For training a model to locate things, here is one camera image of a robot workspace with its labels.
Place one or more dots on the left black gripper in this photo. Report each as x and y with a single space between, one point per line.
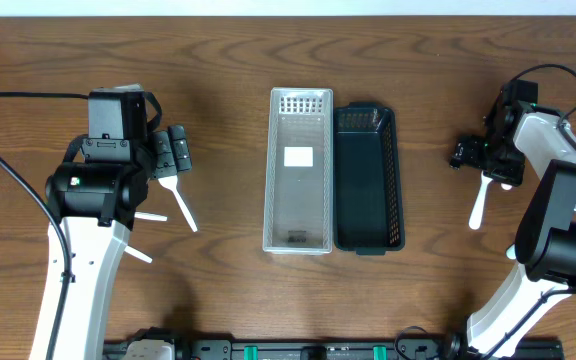
171 151

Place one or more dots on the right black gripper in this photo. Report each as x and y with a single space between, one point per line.
471 155

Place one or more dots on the white plastic spoon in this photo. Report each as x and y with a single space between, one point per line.
150 217
171 183
138 254

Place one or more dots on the white plastic fork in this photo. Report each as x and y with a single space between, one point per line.
510 253
476 216

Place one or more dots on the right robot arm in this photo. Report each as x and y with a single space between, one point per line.
520 132

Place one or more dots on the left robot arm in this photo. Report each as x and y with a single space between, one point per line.
94 195

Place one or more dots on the black plastic basket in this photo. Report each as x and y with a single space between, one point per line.
369 217

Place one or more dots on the clear plastic basket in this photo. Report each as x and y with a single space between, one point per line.
298 209

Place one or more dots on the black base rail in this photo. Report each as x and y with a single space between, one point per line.
157 343

